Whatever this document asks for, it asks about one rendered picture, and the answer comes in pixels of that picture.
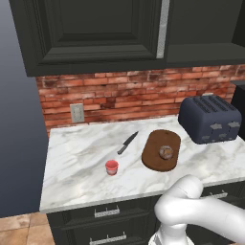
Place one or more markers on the dark open cabinet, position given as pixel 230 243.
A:
pixel 205 32

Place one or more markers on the brown wooden cutting board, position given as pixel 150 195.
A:
pixel 161 150

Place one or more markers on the round brown bread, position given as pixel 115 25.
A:
pixel 166 152

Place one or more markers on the black appliance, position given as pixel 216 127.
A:
pixel 239 105

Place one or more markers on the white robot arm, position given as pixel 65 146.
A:
pixel 191 210

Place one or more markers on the grey wall outlet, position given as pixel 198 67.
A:
pixel 77 112

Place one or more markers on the dark drawer front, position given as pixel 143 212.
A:
pixel 105 236
pixel 105 213
pixel 223 194

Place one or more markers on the black kitchen knife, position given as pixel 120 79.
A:
pixel 127 143

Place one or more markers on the dark cabinet door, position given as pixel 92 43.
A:
pixel 89 33

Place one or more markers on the dark blue toaster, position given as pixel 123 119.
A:
pixel 209 118

